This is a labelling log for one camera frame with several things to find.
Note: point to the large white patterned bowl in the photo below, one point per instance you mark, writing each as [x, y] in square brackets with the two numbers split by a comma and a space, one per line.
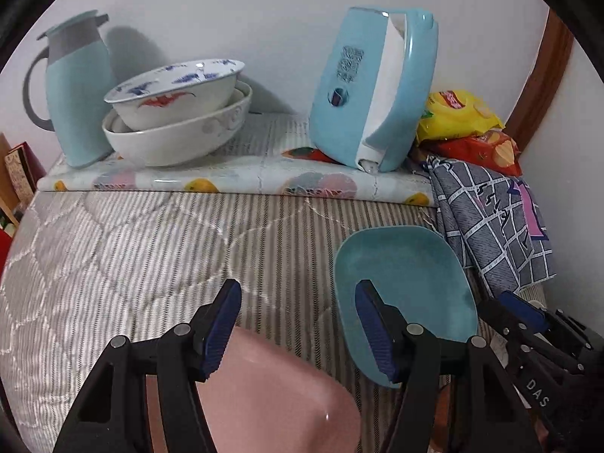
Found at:
[174, 144]

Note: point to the red chip bag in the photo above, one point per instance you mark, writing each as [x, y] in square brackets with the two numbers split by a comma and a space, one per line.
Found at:
[481, 151]

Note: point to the blue and red patterned bowl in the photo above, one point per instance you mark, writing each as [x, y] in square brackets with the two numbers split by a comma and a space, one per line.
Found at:
[179, 104]

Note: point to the red paper bag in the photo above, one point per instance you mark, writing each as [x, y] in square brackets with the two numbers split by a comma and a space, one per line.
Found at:
[4, 245]

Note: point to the grey checked cloth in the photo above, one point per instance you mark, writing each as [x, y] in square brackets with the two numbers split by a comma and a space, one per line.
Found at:
[486, 226]

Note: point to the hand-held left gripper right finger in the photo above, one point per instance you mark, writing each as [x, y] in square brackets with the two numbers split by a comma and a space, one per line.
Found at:
[373, 330]

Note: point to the light blue thermos jug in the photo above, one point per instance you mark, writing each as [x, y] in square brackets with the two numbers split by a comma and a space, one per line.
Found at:
[78, 104]

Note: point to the pink plate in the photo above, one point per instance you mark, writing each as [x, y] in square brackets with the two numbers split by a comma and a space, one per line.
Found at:
[264, 396]

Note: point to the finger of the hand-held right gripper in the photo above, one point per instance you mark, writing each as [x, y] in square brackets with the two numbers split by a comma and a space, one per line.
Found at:
[516, 301]
[493, 316]

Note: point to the brown wooden door frame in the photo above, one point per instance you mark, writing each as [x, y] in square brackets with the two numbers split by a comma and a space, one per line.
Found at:
[542, 80]

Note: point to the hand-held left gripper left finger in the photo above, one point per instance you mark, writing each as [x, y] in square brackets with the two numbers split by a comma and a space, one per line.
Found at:
[222, 325]

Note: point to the yellow chip bag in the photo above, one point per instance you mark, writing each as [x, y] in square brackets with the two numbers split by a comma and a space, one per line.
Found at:
[453, 113]

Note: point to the light blue plate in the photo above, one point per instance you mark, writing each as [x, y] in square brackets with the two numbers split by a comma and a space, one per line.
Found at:
[406, 269]

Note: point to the fruit print mat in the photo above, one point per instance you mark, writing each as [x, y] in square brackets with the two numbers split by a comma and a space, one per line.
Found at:
[264, 170]

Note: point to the grey striped quilt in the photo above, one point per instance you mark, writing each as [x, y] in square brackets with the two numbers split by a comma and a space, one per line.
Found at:
[141, 255]

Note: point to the light blue electric kettle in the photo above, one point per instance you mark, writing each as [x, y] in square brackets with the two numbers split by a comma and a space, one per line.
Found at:
[349, 104]

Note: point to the patterned red box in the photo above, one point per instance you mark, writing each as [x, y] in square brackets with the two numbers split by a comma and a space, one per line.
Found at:
[19, 170]

